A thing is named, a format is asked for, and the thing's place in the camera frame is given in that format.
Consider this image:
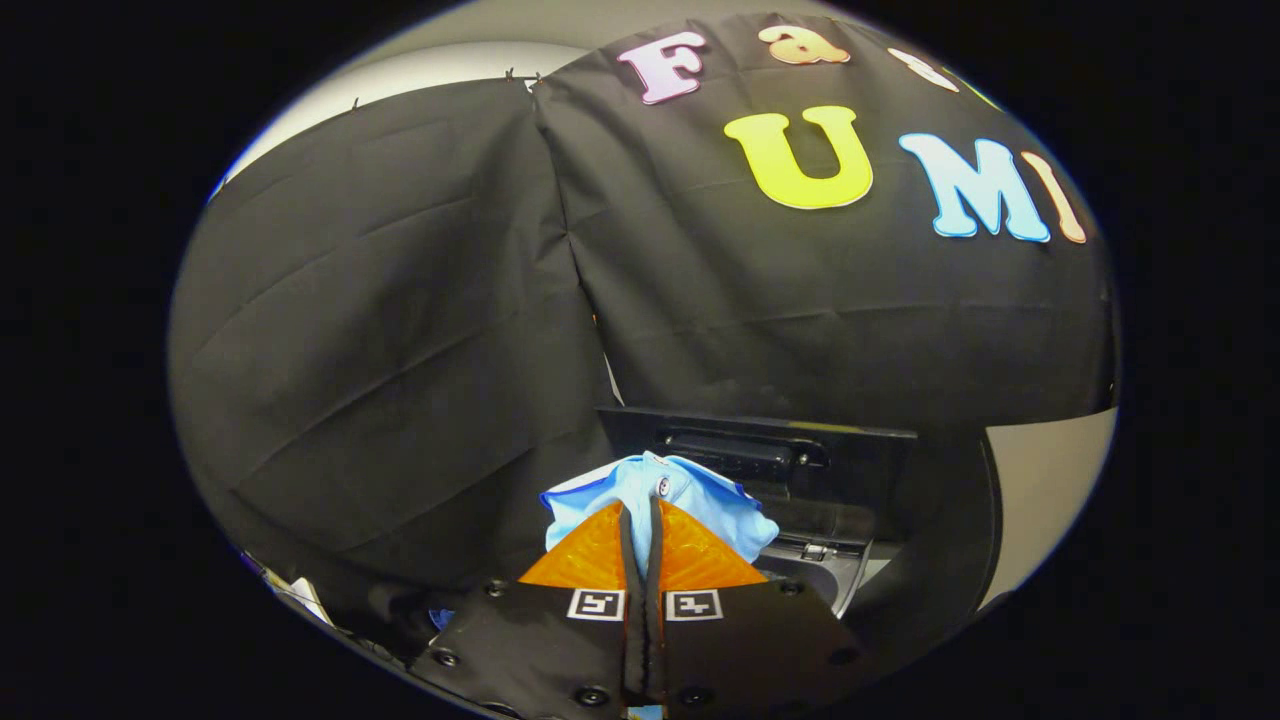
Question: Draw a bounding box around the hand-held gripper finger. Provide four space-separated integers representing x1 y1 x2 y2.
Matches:
410 500 649 720
646 497 871 717

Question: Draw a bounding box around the light blue polo shirt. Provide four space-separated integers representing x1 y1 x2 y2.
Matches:
430 452 781 631

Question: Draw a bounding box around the black backdrop cloth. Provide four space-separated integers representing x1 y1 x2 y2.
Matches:
168 15 1119 641

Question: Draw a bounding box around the white crumpled sheet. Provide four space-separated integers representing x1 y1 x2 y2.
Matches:
262 570 333 628

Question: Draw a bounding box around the beige cabinet with grey top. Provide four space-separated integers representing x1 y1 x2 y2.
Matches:
985 407 1118 608

